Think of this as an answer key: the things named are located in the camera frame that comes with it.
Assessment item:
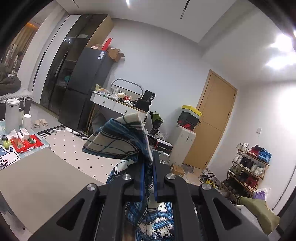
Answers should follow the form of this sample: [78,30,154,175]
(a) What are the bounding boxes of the black bag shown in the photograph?
[135,90,156,112]

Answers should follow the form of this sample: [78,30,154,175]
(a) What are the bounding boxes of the grey upholstered bed checked sheet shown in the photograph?
[0,148,280,241]

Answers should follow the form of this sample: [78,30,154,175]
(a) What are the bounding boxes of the dark green flower bouquet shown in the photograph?
[149,111,164,136]

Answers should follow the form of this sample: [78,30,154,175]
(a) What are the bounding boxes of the dark grey refrigerator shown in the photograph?
[58,47,114,133]

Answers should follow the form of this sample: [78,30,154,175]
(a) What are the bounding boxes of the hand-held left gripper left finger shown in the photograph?
[28,160,146,241]

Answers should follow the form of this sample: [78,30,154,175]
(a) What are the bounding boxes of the arched chrome mirror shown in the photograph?
[110,79,144,98]

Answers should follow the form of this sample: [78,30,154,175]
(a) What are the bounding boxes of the red paper bag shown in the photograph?
[101,38,114,52]

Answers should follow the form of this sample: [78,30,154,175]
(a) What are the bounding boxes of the flat black box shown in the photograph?
[154,137,173,152]

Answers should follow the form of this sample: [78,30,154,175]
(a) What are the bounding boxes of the olive green blanket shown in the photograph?
[236,196,281,235]

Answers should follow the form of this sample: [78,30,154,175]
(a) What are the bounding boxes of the side table checked cloth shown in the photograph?
[0,120,50,171]

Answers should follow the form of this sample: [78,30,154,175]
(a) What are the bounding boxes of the dark glass cabinet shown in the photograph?
[39,14,109,116]

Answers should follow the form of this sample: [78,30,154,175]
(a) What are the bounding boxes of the wooden door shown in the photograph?
[183,69,238,169]

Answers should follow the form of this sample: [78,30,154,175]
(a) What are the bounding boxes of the white tube box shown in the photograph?
[18,128,30,141]

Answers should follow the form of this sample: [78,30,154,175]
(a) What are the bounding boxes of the dark green jacket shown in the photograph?
[0,62,22,95]

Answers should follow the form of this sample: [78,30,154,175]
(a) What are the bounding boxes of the wooden shoe rack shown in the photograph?
[221,142,271,202]

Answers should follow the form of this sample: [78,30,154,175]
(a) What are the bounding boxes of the small cardboard box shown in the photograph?
[171,163,185,178]

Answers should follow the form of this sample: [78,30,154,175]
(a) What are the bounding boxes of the black linear ceiling light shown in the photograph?
[180,0,190,19]

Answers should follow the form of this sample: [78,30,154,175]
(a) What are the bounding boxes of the silver suitcase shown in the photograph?
[158,150,173,165]

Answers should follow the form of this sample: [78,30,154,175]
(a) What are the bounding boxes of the purple plastic bag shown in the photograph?
[253,188,271,201]

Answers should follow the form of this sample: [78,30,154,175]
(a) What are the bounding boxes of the white desk with drawers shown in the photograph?
[90,91,148,137]

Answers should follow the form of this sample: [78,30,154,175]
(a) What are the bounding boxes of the cartoon print mat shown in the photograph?
[0,146,21,171]

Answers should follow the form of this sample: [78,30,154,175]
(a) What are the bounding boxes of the rows of shoes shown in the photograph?
[199,142,272,202]

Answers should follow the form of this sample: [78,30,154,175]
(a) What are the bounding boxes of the open cardboard box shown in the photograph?
[107,47,125,62]

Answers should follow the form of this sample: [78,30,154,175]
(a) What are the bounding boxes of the yellow lid shoebox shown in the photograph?
[181,105,202,116]

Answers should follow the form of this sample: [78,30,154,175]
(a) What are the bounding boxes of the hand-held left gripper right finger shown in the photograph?
[151,150,270,241]

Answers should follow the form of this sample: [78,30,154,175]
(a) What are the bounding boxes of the beige curtain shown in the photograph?
[7,22,37,70]

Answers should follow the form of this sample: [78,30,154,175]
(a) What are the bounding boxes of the white kettle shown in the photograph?
[5,98,20,133]

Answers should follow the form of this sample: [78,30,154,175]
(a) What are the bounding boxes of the blue plaid shirt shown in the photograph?
[82,113,175,241]

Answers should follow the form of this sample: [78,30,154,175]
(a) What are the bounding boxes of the white cabinet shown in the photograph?
[170,125,196,167]

